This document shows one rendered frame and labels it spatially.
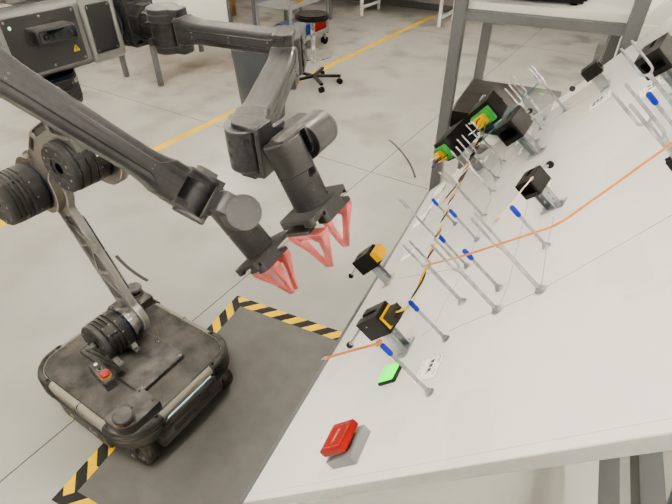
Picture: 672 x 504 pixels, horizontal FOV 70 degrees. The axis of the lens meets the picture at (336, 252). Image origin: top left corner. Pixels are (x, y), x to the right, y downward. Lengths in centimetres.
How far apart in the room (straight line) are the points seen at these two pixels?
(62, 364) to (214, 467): 72
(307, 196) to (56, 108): 35
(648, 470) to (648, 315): 46
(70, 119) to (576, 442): 70
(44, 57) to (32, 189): 67
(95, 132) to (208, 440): 153
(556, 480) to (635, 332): 63
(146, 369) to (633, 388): 175
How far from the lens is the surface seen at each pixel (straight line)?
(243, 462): 201
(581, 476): 117
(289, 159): 67
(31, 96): 74
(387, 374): 81
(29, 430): 238
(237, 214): 76
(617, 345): 55
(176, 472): 205
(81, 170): 143
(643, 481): 96
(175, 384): 196
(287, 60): 98
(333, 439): 74
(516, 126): 117
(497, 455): 54
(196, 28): 126
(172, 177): 80
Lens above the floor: 174
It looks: 38 degrees down
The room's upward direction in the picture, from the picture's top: straight up
